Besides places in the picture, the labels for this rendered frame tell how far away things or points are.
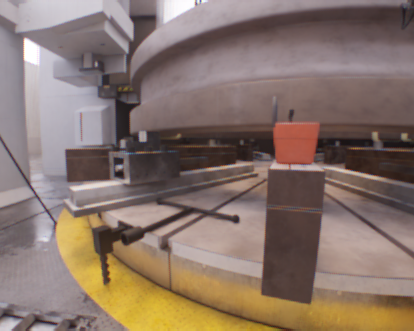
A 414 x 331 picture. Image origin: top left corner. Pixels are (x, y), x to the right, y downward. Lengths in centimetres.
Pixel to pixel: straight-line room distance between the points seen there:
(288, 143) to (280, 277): 39
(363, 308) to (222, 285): 54
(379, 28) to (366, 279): 140
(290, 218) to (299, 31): 126
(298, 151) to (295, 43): 100
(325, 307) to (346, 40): 143
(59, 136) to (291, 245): 535
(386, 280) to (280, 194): 54
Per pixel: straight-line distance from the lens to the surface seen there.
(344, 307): 101
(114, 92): 469
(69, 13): 337
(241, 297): 101
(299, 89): 132
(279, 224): 59
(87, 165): 266
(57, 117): 563
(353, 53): 161
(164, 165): 161
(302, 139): 67
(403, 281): 98
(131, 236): 101
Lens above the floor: 75
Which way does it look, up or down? 7 degrees down
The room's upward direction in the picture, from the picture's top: straight up
